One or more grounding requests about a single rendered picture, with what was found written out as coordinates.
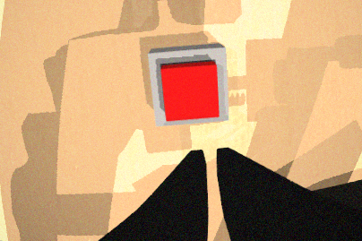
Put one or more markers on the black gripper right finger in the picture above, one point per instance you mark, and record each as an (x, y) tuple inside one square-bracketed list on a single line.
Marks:
[(261, 205)]

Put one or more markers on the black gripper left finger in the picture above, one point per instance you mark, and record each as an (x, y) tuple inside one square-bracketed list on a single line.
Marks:
[(177, 211)]

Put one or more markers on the red button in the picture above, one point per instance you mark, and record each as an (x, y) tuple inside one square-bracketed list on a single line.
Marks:
[(189, 85)]

